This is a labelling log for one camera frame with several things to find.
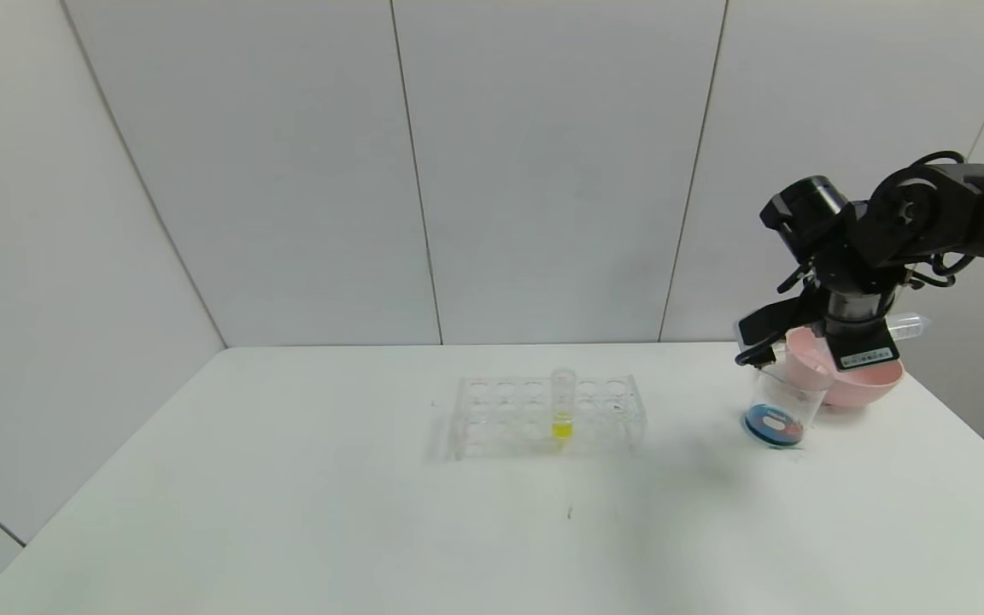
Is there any test tube with blue pigment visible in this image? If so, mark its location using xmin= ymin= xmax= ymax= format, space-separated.
xmin=883 ymin=313 xmax=931 ymax=342

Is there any clear acrylic test tube rack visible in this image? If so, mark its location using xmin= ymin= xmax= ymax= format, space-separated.
xmin=449 ymin=373 xmax=648 ymax=460

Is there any test tube with yellow pigment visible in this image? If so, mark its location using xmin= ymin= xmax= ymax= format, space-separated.
xmin=550 ymin=368 xmax=577 ymax=441

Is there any clear glass beaker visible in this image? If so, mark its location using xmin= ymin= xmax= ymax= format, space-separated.
xmin=742 ymin=346 xmax=835 ymax=450

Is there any pink bowl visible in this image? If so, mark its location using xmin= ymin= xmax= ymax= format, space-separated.
xmin=785 ymin=327 xmax=905 ymax=409

